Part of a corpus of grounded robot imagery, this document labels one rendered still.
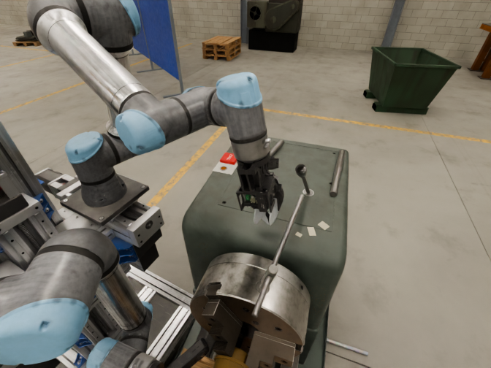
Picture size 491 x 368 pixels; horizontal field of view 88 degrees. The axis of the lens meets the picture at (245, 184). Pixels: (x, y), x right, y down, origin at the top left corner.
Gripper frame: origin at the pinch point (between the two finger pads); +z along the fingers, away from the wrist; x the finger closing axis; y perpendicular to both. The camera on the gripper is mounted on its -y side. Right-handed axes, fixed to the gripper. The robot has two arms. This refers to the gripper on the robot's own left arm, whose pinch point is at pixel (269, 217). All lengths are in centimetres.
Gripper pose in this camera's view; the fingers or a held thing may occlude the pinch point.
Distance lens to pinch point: 65.8
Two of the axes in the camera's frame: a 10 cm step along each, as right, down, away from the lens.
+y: -3.1, 5.9, -7.4
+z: 2.1, 8.1, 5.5
